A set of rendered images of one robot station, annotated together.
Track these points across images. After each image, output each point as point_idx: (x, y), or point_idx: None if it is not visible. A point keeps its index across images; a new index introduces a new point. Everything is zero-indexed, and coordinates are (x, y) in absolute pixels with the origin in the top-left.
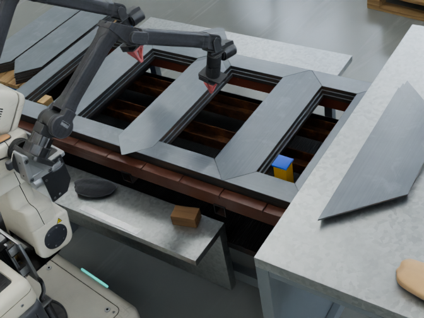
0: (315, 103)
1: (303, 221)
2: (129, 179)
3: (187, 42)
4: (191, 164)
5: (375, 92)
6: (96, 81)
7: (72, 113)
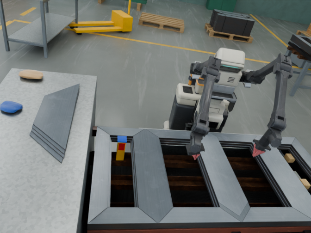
0: (135, 198)
1: (85, 86)
2: None
3: (200, 106)
4: (166, 131)
5: (81, 150)
6: (277, 165)
7: (195, 66)
